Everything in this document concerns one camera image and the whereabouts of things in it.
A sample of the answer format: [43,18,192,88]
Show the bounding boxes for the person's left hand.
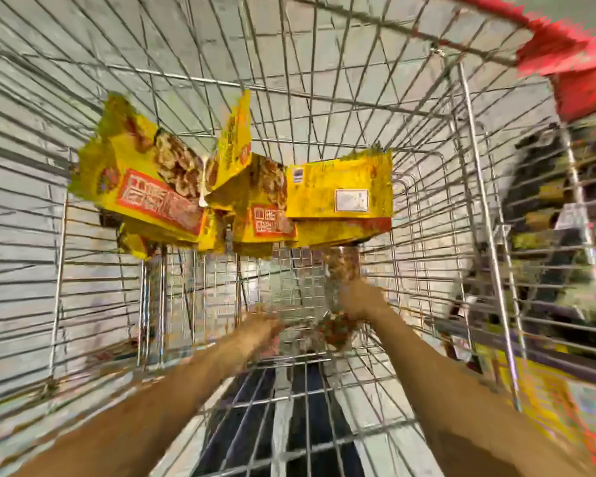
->
[233,313,284,358]

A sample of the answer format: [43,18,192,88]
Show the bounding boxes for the person's right hand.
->
[338,278,391,329]

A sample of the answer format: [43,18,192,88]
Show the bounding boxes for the yellow nut bag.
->
[233,154,299,244]
[286,148,393,219]
[117,213,224,259]
[70,94,205,244]
[203,89,252,209]
[293,215,393,249]

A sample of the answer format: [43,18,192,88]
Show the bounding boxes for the red-trimmed wire shopping cart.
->
[0,0,596,477]

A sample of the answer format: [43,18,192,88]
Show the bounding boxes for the person's left forearm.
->
[15,337,270,477]

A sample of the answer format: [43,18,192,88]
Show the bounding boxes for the person's right forearm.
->
[362,313,596,477]

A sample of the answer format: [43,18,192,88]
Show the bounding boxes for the person's dark trousers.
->
[193,357,369,477]

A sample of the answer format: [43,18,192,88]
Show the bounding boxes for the flat yellow box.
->
[491,357,596,468]

